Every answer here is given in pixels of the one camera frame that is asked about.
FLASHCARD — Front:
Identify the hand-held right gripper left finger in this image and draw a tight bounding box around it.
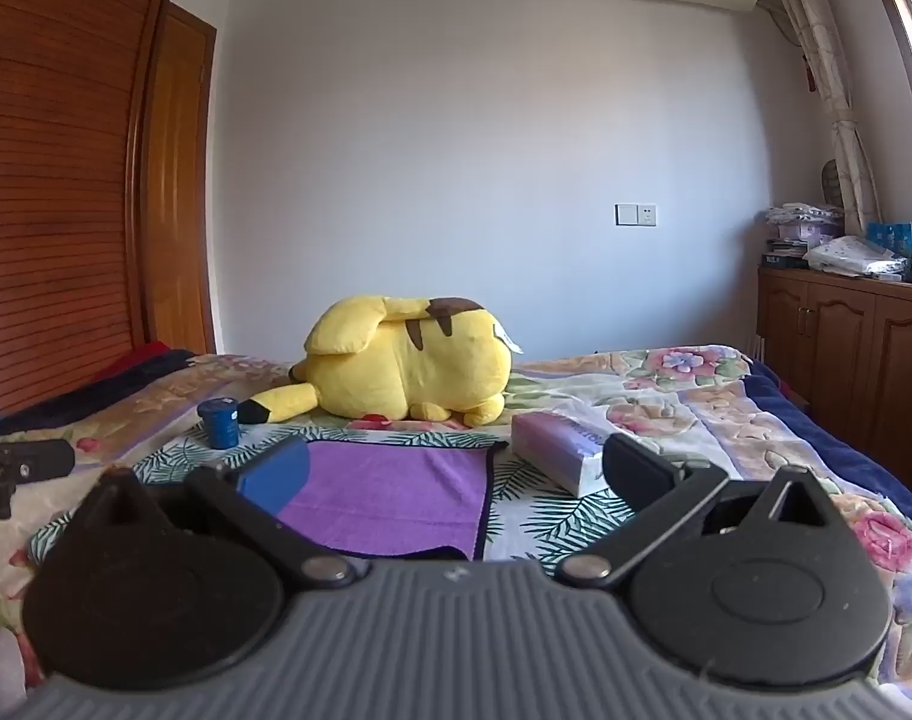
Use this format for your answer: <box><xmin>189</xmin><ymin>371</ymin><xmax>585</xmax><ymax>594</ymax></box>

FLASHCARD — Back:
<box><xmin>73</xmin><ymin>433</ymin><xmax>361</xmax><ymax>588</ymax></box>

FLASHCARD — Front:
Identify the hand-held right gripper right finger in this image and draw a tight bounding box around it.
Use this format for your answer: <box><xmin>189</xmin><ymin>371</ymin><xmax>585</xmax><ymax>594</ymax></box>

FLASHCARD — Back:
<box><xmin>555</xmin><ymin>433</ymin><xmax>839</xmax><ymax>588</ymax></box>

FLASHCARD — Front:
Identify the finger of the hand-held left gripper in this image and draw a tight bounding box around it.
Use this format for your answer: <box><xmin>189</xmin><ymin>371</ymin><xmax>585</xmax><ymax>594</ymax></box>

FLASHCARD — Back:
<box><xmin>0</xmin><ymin>439</ymin><xmax>77</xmax><ymax>519</ymax></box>

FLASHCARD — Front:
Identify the purple towel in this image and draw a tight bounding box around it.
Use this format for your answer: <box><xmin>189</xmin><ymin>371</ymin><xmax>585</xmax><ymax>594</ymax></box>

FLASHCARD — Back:
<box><xmin>276</xmin><ymin>439</ymin><xmax>511</xmax><ymax>562</ymax></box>

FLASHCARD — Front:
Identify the small blue jar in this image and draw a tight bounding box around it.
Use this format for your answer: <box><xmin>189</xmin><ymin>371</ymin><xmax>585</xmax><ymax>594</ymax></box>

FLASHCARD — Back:
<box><xmin>196</xmin><ymin>397</ymin><xmax>239</xmax><ymax>450</ymax></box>

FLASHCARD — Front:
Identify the purple tissue pack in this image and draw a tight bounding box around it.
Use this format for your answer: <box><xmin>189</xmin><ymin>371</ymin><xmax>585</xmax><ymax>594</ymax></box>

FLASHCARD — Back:
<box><xmin>510</xmin><ymin>412</ymin><xmax>616</xmax><ymax>499</ymax></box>

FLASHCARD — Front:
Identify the dark blue blanket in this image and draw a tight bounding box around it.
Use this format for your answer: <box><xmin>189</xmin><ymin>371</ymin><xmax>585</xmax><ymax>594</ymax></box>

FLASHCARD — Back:
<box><xmin>0</xmin><ymin>349</ymin><xmax>196</xmax><ymax>442</ymax></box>

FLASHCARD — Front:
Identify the floral bed sheet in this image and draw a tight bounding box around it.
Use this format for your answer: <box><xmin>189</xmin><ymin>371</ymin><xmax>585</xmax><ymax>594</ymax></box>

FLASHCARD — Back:
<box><xmin>0</xmin><ymin>345</ymin><xmax>912</xmax><ymax>720</ymax></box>

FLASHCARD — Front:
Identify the red cloth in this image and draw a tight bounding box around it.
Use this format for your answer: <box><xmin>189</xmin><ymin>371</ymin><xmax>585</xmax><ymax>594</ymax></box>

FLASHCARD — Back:
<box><xmin>100</xmin><ymin>341</ymin><xmax>173</xmax><ymax>377</ymax></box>

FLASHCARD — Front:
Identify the yellow plush toy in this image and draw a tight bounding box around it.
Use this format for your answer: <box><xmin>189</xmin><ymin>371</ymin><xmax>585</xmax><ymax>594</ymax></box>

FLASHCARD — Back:
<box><xmin>287</xmin><ymin>294</ymin><xmax>524</xmax><ymax>427</ymax></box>

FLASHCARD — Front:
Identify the dark blue mattress cover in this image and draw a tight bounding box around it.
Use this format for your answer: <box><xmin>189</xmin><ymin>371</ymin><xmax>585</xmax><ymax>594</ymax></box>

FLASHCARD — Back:
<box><xmin>747</xmin><ymin>361</ymin><xmax>912</xmax><ymax>527</ymax></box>

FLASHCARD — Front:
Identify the wooden cabinet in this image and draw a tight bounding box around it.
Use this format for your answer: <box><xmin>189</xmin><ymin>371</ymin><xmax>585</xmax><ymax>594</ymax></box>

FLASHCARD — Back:
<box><xmin>756</xmin><ymin>266</ymin><xmax>912</xmax><ymax>494</ymax></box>

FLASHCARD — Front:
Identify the wooden slatted wardrobe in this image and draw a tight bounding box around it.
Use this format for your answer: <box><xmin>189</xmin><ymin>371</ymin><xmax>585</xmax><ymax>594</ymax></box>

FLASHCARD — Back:
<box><xmin>0</xmin><ymin>0</ymin><xmax>188</xmax><ymax>421</ymax></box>

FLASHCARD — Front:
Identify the stack of boxes and books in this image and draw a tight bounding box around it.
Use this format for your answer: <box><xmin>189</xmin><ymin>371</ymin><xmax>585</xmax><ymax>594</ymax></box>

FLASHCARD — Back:
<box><xmin>762</xmin><ymin>202</ymin><xmax>848</xmax><ymax>271</ymax></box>

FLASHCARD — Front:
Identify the wooden door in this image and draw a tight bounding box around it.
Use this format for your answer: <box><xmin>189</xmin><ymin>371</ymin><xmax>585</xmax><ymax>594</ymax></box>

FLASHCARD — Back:
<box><xmin>142</xmin><ymin>2</ymin><xmax>219</xmax><ymax>356</ymax></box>

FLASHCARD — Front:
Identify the white plastic bag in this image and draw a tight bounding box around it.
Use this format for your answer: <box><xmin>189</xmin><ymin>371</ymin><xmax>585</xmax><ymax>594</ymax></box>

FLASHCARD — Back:
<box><xmin>803</xmin><ymin>235</ymin><xmax>908</xmax><ymax>277</ymax></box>

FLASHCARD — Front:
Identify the blue box set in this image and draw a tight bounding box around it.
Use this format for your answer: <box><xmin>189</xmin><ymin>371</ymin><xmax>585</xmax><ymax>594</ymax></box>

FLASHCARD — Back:
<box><xmin>867</xmin><ymin>220</ymin><xmax>912</xmax><ymax>253</ymax></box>

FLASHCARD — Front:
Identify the patterned beige curtain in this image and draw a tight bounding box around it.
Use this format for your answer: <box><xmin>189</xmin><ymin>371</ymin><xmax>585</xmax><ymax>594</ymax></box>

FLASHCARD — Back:
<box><xmin>756</xmin><ymin>0</ymin><xmax>882</xmax><ymax>241</ymax></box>

